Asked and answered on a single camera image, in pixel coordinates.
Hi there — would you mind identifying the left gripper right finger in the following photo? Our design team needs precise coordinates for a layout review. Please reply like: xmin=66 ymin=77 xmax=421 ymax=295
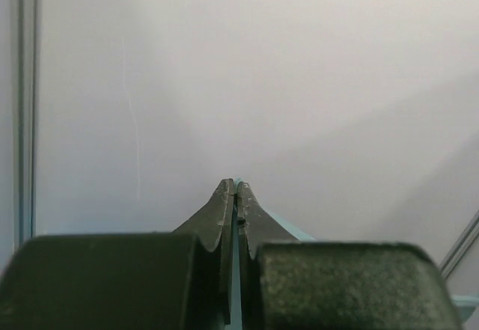
xmin=236 ymin=180 xmax=298 ymax=329

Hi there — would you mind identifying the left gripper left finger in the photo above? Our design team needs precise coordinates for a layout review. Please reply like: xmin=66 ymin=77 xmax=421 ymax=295
xmin=173 ymin=178 xmax=235 ymax=326

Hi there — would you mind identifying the grey blue t shirt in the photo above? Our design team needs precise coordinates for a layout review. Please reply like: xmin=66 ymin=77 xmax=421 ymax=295
xmin=233 ymin=181 xmax=478 ymax=329

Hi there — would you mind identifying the right aluminium frame post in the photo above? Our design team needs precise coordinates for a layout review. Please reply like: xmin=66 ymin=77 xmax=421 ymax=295
xmin=439 ymin=211 xmax=479 ymax=280

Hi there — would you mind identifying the aluminium frame post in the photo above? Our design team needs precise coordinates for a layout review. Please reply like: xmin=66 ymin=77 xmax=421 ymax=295
xmin=10 ymin=0 xmax=38 ymax=248
xmin=439 ymin=211 xmax=479 ymax=280

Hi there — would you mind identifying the left aluminium frame post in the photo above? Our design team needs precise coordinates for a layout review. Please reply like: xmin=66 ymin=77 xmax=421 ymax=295
xmin=10 ymin=0 xmax=38 ymax=248

